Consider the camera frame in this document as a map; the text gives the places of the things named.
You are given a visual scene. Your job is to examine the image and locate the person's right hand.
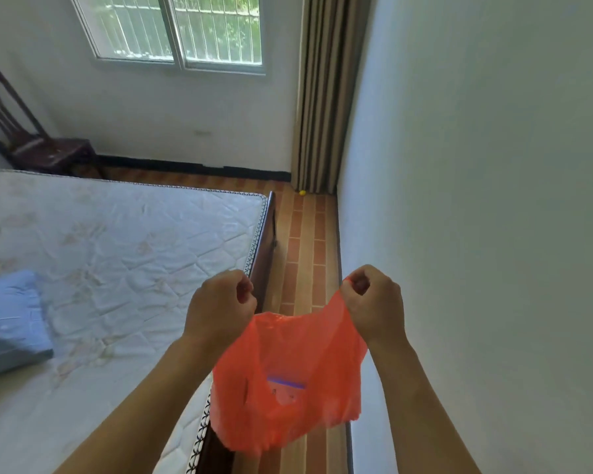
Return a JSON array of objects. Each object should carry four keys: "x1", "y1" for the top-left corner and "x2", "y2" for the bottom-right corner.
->
[{"x1": 339, "y1": 264, "x2": 407, "y2": 349}]

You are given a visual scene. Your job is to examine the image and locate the person's left hand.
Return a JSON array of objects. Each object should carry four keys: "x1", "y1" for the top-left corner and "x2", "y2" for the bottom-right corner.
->
[{"x1": 183, "y1": 269, "x2": 258, "y2": 351}]

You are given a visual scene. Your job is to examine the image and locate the red plastic bag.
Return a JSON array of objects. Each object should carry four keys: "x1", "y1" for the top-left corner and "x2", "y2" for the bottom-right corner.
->
[{"x1": 210, "y1": 276, "x2": 369, "y2": 458}]

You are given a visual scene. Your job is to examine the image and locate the small white blue box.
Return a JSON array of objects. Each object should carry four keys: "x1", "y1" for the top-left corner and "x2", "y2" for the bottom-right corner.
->
[{"x1": 266, "y1": 376, "x2": 307, "y2": 406}]

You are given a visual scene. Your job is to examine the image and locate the person's left forearm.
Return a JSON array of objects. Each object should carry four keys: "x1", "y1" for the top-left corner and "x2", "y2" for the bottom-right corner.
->
[{"x1": 54, "y1": 335, "x2": 231, "y2": 474}]

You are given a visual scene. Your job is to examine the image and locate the person's right forearm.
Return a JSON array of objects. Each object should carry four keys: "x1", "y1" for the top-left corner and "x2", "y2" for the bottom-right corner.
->
[{"x1": 368, "y1": 338, "x2": 481, "y2": 474}]

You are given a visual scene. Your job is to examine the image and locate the black baseboard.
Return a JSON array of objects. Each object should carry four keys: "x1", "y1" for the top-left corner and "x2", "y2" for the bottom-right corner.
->
[
  {"x1": 96, "y1": 153, "x2": 293, "y2": 182},
  {"x1": 335, "y1": 192, "x2": 354, "y2": 474}
]

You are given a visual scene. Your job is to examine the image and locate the white quilted mattress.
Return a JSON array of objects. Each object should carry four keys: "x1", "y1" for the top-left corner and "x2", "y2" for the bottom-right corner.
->
[{"x1": 0, "y1": 167, "x2": 270, "y2": 474}]

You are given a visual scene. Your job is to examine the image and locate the blue checked pillow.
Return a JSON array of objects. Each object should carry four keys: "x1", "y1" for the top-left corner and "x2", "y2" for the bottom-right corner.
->
[{"x1": 0, "y1": 269, "x2": 55, "y2": 379}]

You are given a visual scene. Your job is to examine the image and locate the beige striped curtain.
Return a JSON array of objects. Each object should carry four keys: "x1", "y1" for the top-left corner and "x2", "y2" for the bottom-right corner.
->
[{"x1": 290, "y1": 0, "x2": 374, "y2": 196}]

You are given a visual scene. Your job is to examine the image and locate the dark wooden chair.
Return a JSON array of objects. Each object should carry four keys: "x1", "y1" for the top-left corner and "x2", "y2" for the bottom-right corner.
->
[{"x1": 0, "y1": 60, "x2": 105, "y2": 180}]

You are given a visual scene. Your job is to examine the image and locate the white framed window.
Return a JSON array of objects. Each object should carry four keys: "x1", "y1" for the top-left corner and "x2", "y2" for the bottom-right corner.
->
[{"x1": 69, "y1": 0, "x2": 268, "y2": 76}]

